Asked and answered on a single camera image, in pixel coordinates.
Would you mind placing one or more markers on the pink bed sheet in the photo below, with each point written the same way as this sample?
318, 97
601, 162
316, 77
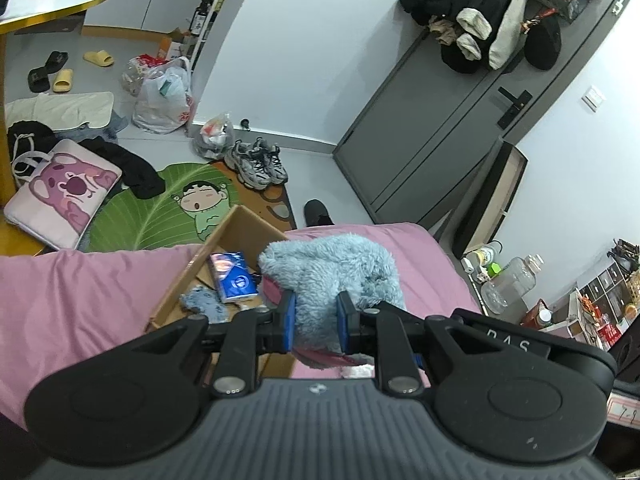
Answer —
65, 307

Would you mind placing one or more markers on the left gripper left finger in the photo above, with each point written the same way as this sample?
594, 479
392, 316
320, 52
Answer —
239, 344

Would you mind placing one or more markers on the cream towel on floor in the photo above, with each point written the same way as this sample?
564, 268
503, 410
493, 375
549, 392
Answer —
62, 112

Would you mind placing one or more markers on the grey door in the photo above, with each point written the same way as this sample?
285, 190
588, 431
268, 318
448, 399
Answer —
413, 150

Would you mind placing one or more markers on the open cardboard box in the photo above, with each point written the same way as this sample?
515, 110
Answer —
241, 231

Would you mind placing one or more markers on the black door handle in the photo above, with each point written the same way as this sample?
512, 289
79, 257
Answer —
518, 103

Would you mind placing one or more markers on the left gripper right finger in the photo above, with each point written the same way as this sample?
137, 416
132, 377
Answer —
380, 332

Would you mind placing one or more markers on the black clothes on floor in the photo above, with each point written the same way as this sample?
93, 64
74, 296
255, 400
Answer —
137, 174

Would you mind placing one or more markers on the framed board leaning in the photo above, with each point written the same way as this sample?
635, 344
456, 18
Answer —
487, 201

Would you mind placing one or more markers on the blue tissue pack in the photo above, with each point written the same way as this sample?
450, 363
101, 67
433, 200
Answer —
232, 277

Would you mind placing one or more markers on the green leaf cartoon rug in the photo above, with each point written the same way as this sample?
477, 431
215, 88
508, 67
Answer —
195, 200

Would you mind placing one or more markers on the yellow slipper near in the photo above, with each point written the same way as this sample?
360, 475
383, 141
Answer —
63, 81

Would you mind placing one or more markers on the grey sneaker right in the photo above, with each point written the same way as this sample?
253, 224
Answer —
272, 160

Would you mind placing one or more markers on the round white yellow table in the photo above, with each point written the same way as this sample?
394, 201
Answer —
17, 15

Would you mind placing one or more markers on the grey fluffy plush slipper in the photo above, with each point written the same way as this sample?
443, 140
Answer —
318, 271

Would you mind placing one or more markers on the large clear plastic jar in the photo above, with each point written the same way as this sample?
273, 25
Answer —
512, 283

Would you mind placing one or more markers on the yellow slipper far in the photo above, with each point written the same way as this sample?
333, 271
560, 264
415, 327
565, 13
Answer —
99, 58

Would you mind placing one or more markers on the grey sneaker left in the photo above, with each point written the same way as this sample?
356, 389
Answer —
248, 165

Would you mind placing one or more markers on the blue-grey knitted toy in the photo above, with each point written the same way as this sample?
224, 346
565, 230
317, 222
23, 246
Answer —
203, 300

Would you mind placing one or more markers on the pink bear laptop sleeve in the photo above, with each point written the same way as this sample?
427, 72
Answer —
59, 192

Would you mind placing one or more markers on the grey sneaker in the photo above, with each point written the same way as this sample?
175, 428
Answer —
272, 160
248, 165

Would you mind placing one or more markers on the small side desk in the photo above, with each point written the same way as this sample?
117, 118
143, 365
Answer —
601, 311

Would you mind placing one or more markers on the small clear trash bag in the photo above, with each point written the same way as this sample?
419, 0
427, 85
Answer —
215, 138

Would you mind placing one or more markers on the white plastic shopping bag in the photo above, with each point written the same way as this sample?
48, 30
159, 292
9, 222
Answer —
165, 102

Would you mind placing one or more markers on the yellow slipper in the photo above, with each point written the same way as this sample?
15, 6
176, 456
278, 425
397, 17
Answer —
63, 81
99, 58

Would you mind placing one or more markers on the black shoe near bed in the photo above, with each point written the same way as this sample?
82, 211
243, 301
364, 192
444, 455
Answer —
316, 214

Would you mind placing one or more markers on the clothes hanging on door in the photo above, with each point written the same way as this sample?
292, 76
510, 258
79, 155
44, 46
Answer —
476, 33

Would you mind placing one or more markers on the black spray bottle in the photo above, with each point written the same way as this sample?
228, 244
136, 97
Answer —
199, 17

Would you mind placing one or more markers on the black slipper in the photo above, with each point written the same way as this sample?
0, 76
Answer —
38, 78

